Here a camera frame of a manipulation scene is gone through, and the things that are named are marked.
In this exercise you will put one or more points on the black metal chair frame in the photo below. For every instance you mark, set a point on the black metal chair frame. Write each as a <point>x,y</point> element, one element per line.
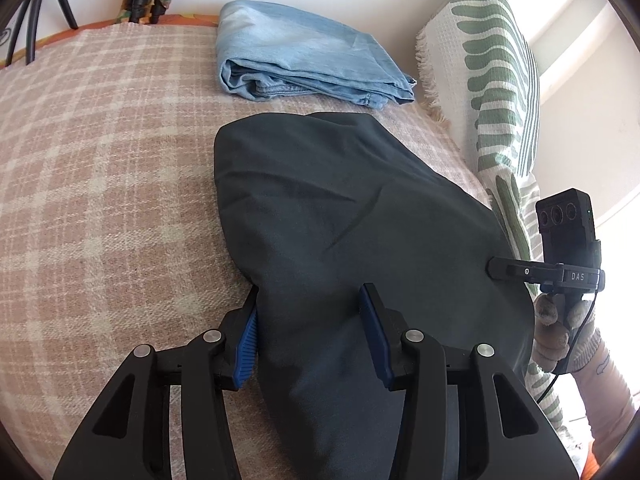
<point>35,5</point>

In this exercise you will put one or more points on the light blue jeans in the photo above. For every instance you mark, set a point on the light blue jeans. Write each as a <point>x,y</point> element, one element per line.
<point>300,45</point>

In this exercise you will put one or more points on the white green leaf pillow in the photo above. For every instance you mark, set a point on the white green leaf pillow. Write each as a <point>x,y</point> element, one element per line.
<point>495,85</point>

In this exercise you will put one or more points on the beige plaid blanket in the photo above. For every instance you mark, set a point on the beige plaid blanket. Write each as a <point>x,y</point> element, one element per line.
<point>110,170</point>

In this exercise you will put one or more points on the person's right forearm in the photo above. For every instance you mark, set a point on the person's right forearm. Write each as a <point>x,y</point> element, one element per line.
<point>612,400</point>

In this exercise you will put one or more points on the black pants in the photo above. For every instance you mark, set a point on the black pants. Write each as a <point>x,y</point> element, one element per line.
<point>360,210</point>

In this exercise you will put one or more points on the person's right hand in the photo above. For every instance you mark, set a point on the person's right hand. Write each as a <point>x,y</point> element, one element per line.
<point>550,340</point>

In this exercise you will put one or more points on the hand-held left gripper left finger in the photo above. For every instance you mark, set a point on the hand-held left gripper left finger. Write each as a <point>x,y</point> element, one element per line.
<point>245,347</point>

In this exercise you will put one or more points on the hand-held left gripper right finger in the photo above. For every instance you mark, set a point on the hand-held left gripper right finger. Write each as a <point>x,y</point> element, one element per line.
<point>375,335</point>

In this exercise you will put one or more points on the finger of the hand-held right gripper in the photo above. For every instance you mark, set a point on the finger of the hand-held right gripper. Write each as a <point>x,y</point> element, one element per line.
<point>515,269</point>

